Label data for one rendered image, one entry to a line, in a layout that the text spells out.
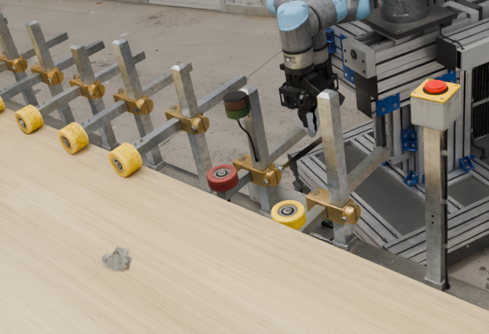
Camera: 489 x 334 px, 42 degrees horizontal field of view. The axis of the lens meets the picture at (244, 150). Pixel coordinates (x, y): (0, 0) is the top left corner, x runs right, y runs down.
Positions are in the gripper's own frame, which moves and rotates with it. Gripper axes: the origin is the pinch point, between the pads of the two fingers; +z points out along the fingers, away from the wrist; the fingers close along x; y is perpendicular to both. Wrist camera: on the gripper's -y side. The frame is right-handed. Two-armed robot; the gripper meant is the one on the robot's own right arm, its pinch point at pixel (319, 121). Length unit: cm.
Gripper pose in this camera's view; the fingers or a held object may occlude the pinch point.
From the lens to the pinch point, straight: 195.4
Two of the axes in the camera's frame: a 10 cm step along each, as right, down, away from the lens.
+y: 6.5, -5.0, 5.7
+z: 1.7, 8.3, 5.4
